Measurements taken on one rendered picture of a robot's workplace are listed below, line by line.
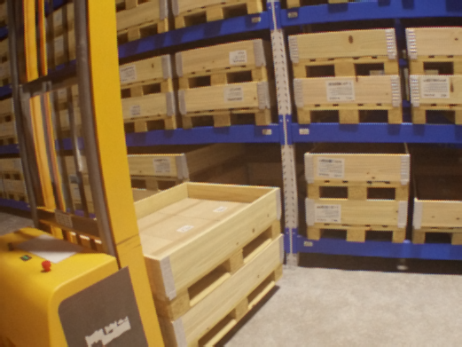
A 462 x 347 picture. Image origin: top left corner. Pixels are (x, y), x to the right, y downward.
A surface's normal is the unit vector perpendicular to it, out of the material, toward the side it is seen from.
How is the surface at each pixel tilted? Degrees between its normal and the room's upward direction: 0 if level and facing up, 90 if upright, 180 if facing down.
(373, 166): 90
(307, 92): 90
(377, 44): 90
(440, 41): 90
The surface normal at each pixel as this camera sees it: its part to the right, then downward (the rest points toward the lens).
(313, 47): -0.46, 0.23
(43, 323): -0.54, -0.05
